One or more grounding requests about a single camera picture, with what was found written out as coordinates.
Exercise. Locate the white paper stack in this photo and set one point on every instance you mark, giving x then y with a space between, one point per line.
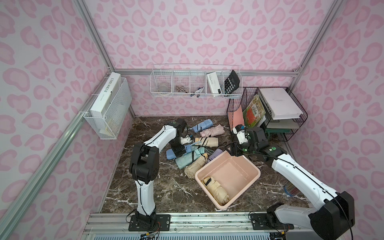
280 103

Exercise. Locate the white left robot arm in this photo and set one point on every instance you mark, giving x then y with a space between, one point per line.
144 167

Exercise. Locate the tan khaki umbrella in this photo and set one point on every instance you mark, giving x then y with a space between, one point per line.
191 170

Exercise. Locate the white wire wall basket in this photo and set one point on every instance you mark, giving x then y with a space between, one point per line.
190 80

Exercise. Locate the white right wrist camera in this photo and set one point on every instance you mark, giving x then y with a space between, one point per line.
241 134

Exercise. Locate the white long box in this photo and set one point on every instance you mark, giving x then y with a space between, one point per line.
106 95

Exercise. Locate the pink folded umbrella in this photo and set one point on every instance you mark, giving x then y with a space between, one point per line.
212 132

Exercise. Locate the pink folder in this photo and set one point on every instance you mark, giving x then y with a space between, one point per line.
238 118

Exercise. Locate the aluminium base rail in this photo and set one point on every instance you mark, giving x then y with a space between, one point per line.
193 226

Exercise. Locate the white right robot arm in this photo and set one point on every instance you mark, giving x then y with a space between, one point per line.
332 213

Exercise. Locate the black calculator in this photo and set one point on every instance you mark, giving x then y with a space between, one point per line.
231 83

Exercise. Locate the colored pencil cup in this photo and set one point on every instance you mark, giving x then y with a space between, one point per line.
290 189

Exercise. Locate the white mesh side basket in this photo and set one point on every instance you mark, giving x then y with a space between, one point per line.
108 126

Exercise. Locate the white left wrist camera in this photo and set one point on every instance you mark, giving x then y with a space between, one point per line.
187 140

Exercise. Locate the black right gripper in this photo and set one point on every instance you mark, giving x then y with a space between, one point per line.
238 148

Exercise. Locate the light blue umbrella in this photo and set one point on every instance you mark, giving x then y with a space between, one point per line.
206 124
171 154

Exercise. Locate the mint green umbrella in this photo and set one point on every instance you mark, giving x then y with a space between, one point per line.
189 158

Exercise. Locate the lavender purple umbrella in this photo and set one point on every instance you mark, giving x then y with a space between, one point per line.
216 153

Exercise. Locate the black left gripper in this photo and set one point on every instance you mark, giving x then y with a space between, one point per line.
179 149

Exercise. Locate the pink plastic storage box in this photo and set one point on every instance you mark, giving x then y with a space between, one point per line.
234 174

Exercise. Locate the beige umbrella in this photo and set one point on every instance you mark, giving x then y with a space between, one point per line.
216 190

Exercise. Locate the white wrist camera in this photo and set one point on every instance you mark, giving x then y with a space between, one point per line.
241 134
187 140

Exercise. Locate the black wire desk organizer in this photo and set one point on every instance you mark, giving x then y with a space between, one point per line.
283 130

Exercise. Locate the green red book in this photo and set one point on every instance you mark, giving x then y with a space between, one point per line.
254 114

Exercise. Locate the small white box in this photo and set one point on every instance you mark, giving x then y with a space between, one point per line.
214 84

